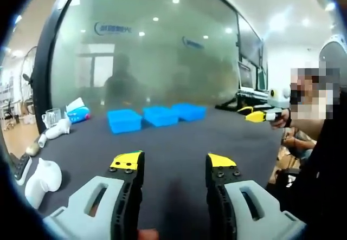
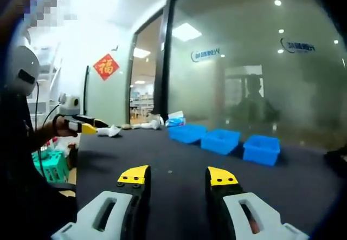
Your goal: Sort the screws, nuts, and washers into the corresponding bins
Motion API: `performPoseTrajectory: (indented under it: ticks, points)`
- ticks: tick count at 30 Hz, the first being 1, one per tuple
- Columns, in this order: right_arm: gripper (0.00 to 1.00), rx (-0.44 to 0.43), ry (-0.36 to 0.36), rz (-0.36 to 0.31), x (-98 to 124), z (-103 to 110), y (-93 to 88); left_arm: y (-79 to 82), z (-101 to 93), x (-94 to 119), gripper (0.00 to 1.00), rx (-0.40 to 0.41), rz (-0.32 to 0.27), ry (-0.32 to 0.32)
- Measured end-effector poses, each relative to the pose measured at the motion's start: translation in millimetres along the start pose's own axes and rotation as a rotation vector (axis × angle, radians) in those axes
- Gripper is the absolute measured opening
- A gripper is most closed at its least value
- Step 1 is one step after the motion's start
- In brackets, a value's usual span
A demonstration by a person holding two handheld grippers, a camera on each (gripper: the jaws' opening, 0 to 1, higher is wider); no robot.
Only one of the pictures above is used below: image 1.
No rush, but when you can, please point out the blue white tissue pack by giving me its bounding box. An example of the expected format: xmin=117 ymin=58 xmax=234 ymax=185
xmin=66 ymin=97 xmax=91 ymax=122

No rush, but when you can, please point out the standing floor fan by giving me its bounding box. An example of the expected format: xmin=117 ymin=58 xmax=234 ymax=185
xmin=21 ymin=47 xmax=38 ymax=116

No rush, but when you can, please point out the clear glass mug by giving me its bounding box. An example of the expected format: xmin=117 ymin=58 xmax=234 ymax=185
xmin=41 ymin=107 xmax=62 ymax=129

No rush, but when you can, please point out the person's left hand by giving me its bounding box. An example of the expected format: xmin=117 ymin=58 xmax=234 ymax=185
xmin=137 ymin=228 xmax=158 ymax=240

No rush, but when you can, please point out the person's right hand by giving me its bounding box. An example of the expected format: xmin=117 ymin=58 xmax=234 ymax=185
xmin=271 ymin=109 xmax=292 ymax=129

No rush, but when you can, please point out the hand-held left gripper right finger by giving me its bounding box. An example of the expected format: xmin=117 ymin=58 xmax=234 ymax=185
xmin=205 ymin=153 xmax=307 ymax=240

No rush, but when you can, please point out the person in black shirt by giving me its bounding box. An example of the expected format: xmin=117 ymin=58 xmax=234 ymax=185
xmin=267 ymin=115 xmax=347 ymax=240

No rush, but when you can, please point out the gold oval object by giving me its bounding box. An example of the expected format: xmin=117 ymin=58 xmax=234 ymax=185
xmin=25 ymin=141 xmax=41 ymax=154

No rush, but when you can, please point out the blue plastic bin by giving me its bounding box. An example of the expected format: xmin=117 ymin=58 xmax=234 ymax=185
xmin=143 ymin=105 xmax=179 ymax=128
xmin=107 ymin=108 xmax=143 ymax=135
xmin=171 ymin=103 xmax=208 ymax=122

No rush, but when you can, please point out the blue logo wall decal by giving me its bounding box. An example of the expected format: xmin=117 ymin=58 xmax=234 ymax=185
xmin=94 ymin=21 xmax=131 ymax=35

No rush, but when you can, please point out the black remote control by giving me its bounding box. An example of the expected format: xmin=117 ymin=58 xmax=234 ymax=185
xmin=10 ymin=153 xmax=33 ymax=186

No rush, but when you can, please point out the tangle of black cables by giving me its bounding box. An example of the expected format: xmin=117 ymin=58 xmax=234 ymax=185
xmin=215 ymin=93 xmax=243 ymax=110

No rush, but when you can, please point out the computer monitor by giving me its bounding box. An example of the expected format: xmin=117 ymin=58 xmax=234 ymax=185
xmin=237 ymin=60 xmax=257 ymax=89
xmin=256 ymin=68 xmax=268 ymax=91

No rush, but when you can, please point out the white plastic handle piece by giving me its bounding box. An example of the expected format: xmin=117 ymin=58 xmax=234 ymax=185
xmin=44 ymin=117 xmax=72 ymax=140
xmin=24 ymin=158 xmax=62 ymax=209

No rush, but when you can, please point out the large dark wall screen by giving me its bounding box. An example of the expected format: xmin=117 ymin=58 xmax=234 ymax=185
xmin=236 ymin=12 xmax=264 ymax=65

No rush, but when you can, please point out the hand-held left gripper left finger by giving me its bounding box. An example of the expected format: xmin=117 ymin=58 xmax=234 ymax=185
xmin=42 ymin=150 xmax=145 ymax=240

